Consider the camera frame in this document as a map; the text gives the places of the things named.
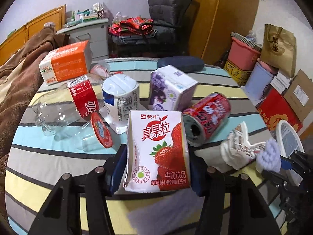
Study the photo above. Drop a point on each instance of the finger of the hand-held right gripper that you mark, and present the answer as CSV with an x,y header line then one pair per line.
x,y
297,162
278,178

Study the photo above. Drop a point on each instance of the clear cup with red lid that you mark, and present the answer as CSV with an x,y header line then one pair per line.
x,y
101,129

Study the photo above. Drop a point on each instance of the wooden headboard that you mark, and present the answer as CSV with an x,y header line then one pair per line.
x,y
34,27

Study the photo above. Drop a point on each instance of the brown cardboard box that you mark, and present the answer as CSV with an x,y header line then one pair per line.
x,y
300,93

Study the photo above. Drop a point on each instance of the clear bottle with red label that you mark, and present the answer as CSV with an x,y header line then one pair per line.
x,y
80,95

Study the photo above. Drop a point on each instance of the lavender plastic bucket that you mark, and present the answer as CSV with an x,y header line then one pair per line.
x,y
258,80

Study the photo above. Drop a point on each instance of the brown paper bag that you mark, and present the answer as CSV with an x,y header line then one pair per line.
x,y
278,49

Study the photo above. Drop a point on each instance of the white yogurt cup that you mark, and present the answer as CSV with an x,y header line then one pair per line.
x,y
119,95

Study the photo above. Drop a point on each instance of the pink plastic basket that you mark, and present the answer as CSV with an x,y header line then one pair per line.
x,y
242,53

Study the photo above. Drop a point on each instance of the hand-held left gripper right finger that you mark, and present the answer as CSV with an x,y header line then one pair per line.
x,y
196,176

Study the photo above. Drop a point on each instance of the dark blue glasses case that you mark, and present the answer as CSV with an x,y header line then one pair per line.
x,y
179,63

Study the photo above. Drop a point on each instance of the white plastic bag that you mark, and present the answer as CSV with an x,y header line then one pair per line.
x,y
121,17

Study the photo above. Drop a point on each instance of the grey nightstand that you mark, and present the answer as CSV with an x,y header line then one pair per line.
x,y
90,36

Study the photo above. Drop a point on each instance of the white wrapper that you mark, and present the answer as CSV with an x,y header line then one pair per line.
x,y
234,149

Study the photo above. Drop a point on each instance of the orange and white tissue box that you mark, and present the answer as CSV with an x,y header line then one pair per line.
x,y
66,62

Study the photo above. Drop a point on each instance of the grey folding chair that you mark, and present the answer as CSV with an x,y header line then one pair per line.
x,y
162,7

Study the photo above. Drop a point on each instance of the pile of small boxes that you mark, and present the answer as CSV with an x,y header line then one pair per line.
x,y
88,14

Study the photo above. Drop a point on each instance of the white round bin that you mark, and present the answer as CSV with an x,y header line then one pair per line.
x,y
289,137

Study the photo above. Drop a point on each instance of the purple milk carton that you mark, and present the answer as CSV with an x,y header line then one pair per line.
x,y
168,88

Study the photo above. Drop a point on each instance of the striped tablecloth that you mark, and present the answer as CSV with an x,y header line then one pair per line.
x,y
49,156

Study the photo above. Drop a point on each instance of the yellow patterned box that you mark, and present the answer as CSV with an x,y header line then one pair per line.
x,y
236,72

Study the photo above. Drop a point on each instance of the red drink can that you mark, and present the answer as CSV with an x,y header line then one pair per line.
x,y
207,117

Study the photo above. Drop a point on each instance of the small clear pink cup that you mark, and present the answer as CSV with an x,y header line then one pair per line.
x,y
100,69

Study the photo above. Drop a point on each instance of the red carton box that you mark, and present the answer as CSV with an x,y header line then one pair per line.
x,y
276,110

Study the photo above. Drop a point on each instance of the wooden wardrobe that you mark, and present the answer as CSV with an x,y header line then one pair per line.
x,y
215,17

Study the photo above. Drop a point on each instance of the red plaid cloth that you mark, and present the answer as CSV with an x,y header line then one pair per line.
x,y
129,25

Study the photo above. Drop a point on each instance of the small clear water bottle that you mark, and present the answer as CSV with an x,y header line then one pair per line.
x,y
250,34

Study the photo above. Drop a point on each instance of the lavender fluffy cloth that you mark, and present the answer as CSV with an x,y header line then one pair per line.
x,y
269,155

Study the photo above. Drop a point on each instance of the strawberry milk carton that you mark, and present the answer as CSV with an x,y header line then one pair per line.
x,y
156,151

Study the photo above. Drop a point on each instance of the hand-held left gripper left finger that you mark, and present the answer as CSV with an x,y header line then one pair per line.
x,y
119,167

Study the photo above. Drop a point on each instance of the brown blanket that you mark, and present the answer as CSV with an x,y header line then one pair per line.
x,y
17,78

